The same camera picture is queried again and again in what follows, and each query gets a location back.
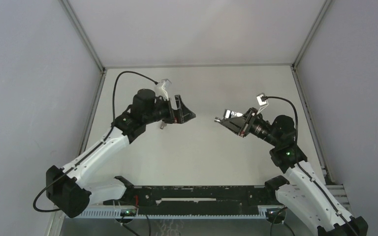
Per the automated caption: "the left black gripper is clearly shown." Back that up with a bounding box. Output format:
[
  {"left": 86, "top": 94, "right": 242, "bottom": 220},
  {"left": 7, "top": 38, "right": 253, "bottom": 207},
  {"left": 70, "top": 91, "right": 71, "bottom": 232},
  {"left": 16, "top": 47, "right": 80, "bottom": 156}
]
[{"left": 143, "top": 95, "right": 195, "bottom": 125}]

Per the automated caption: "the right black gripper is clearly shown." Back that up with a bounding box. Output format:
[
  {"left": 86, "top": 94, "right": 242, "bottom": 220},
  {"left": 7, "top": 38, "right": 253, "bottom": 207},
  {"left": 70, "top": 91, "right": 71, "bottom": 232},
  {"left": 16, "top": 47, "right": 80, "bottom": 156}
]
[{"left": 220, "top": 108, "right": 279, "bottom": 148}]

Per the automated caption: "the steel elbow pipe fitting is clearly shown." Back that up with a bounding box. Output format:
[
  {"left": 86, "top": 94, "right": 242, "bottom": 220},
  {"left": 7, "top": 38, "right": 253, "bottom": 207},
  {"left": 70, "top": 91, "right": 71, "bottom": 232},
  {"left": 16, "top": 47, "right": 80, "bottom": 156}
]
[{"left": 159, "top": 122, "right": 167, "bottom": 129}]

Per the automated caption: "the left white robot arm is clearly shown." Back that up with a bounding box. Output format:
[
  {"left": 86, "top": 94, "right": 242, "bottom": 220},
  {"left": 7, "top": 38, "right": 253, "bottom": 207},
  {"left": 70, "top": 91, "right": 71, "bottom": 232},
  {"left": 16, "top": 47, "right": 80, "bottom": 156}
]
[{"left": 44, "top": 89, "right": 196, "bottom": 218}]

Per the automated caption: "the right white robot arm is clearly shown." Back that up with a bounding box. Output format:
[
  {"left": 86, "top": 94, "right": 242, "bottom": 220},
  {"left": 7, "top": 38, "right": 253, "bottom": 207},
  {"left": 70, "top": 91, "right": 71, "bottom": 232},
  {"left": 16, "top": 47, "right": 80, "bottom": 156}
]
[{"left": 214, "top": 108, "right": 368, "bottom": 236}]

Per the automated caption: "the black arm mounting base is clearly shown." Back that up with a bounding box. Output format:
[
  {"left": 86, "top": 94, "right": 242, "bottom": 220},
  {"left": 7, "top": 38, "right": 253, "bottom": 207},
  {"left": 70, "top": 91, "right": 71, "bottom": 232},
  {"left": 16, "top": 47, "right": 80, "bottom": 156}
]
[{"left": 103, "top": 176, "right": 289, "bottom": 214}]

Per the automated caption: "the right green circuit board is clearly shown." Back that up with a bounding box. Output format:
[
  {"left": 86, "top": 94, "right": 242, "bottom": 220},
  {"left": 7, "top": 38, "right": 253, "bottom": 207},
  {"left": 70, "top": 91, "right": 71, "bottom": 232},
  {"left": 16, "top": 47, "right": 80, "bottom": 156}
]
[{"left": 266, "top": 209, "right": 286, "bottom": 219}]

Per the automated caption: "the green circuit board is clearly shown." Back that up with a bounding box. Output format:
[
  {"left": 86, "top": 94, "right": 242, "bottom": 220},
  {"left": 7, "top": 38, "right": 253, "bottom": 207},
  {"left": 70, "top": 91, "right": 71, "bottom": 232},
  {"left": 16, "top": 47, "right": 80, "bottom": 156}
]
[
  {"left": 120, "top": 209, "right": 138, "bottom": 217},
  {"left": 266, "top": 209, "right": 286, "bottom": 219}
]

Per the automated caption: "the left green circuit board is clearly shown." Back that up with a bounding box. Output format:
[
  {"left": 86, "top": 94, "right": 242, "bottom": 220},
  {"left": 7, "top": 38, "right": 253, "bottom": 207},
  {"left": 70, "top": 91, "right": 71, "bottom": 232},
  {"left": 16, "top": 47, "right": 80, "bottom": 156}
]
[{"left": 120, "top": 209, "right": 138, "bottom": 217}]

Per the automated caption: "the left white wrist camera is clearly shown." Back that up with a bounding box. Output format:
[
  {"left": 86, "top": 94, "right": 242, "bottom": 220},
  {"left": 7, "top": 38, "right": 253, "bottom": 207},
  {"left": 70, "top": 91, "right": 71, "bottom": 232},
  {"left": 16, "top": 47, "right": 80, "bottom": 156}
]
[{"left": 154, "top": 79, "right": 172, "bottom": 101}]

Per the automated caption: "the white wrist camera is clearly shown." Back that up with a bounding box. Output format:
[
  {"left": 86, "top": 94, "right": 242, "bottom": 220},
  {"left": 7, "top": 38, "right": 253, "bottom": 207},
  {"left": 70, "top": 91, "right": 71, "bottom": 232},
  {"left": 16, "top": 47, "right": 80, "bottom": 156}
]
[
  {"left": 256, "top": 93, "right": 269, "bottom": 114},
  {"left": 154, "top": 79, "right": 172, "bottom": 101}
]

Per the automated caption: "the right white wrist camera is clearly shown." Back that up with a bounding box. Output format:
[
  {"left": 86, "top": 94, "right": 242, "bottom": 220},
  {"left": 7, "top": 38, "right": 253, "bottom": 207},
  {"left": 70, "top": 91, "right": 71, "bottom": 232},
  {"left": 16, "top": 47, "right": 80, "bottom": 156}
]
[{"left": 256, "top": 93, "right": 269, "bottom": 114}]

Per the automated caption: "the right black camera cable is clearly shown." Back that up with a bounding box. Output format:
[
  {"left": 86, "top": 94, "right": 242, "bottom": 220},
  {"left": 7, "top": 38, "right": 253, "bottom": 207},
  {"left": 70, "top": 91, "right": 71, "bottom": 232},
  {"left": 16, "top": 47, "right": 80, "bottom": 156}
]
[{"left": 262, "top": 95, "right": 359, "bottom": 236}]

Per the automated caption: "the black camera cable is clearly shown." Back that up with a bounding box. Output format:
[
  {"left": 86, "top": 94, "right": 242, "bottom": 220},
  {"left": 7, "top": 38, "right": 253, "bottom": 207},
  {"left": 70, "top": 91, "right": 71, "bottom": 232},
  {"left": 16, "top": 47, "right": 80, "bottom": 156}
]
[
  {"left": 262, "top": 95, "right": 359, "bottom": 236},
  {"left": 33, "top": 71, "right": 159, "bottom": 213}
]

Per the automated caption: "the left black camera cable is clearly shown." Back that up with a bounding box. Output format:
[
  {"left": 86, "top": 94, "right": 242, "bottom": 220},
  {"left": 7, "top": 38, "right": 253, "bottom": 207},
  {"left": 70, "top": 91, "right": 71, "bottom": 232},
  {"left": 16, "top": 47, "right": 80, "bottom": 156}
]
[{"left": 33, "top": 71, "right": 159, "bottom": 213}]

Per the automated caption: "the white slotted cable duct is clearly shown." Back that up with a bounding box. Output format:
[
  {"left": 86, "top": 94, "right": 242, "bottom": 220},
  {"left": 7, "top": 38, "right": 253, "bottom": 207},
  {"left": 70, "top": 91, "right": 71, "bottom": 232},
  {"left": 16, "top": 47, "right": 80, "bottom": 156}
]
[{"left": 76, "top": 207, "right": 279, "bottom": 219}]

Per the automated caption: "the aluminium enclosure frame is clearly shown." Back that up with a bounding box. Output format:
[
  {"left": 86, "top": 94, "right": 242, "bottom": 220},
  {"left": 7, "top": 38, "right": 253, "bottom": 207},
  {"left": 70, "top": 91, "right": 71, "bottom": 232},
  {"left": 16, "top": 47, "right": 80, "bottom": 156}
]
[{"left": 45, "top": 0, "right": 359, "bottom": 236}]

